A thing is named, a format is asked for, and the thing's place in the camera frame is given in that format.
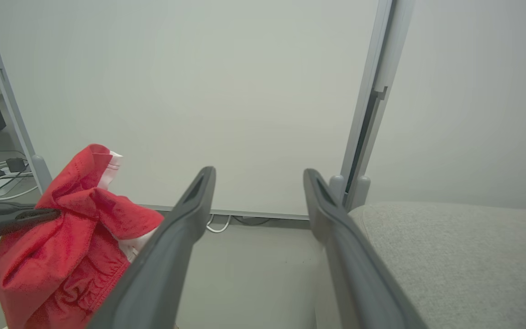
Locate white partition panel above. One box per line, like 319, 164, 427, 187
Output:
0, 0, 394, 221

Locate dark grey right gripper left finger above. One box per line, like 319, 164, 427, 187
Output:
87, 166, 216, 329

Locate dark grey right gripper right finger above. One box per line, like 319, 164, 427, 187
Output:
303, 169, 428, 329

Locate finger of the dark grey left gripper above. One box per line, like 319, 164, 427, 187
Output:
0, 203, 41, 218
0, 210, 61, 244

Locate grey cable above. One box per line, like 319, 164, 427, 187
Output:
233, 215, 271, 226

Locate black power adapter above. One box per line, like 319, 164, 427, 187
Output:
6, 157, 27, 174

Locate white looped cable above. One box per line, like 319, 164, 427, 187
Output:
205, 214, 232, 234

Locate grey partition frame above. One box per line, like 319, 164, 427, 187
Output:
345, 0, 416, 212

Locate red and white clothes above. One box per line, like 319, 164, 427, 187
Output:
0, 143, 165, 329

